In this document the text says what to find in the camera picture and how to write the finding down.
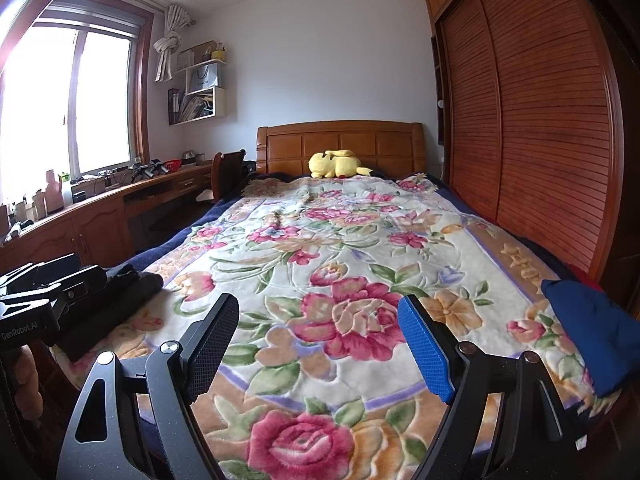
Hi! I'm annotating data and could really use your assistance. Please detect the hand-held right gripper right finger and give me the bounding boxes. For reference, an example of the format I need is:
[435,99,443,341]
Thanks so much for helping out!
[397,294,591,480]

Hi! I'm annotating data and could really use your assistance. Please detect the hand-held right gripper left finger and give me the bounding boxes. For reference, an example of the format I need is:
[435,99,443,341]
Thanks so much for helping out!
[57,292,240,480]

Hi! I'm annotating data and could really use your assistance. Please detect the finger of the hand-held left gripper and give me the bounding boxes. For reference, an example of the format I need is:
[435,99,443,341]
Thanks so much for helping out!
[44,266,108,337]
[0,254,82,297]

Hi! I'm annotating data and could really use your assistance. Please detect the black clothes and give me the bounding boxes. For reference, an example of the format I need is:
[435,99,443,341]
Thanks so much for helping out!
[42,265,165,362]

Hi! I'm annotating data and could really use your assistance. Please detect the blue blazer jacket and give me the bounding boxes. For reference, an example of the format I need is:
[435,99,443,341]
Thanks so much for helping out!
[541,279,632,398]

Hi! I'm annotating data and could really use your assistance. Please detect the person's left hand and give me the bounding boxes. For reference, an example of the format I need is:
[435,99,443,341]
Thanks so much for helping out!
[12,347,45,417]

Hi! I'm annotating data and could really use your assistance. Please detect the wooden desk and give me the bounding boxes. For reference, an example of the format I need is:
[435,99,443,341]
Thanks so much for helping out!
[0,160,216,281]

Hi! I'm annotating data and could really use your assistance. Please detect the white bottle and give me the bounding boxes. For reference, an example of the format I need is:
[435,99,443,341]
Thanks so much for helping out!
[44,170,65,213]

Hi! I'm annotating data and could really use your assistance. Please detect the black tool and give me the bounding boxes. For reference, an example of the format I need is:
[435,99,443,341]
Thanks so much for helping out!
[131,159,168,182]

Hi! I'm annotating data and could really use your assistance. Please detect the floral blanket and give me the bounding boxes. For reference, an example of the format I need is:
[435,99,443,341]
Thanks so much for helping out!
[50,172,626,480]

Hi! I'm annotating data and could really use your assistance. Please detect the wooden chair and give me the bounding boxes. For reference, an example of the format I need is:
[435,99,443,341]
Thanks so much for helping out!
[212,149,247,203]

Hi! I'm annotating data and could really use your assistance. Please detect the red cloth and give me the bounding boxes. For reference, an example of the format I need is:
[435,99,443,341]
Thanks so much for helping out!
[570,266,606,293]

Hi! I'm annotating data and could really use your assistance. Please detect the window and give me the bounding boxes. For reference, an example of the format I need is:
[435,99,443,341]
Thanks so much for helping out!
[0,10,153,181]

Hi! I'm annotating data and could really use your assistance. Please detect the books in shelf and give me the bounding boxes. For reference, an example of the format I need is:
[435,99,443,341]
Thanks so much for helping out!
[169,89,216,123]

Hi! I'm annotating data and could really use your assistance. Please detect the yellow plush toy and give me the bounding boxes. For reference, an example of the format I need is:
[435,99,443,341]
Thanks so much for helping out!
[308,150,373,179]

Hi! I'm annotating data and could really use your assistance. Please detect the wooden bed headboard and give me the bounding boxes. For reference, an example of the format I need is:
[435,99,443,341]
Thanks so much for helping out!
[256,121,427,181]

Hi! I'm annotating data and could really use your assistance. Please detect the white paper bag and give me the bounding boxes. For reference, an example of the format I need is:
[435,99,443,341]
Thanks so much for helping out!
[187,62,219,90]

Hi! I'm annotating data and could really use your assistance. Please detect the tied cream curtain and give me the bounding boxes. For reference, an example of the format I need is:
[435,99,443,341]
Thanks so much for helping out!
[152,5,193,81]

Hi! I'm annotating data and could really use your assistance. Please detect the wooden wardrobe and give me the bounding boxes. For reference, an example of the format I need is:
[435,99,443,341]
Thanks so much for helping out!
[424,0,631,286]

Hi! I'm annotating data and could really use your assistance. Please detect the white wall shelf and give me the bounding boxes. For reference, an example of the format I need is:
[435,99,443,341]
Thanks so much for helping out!
[167,42,228,126]

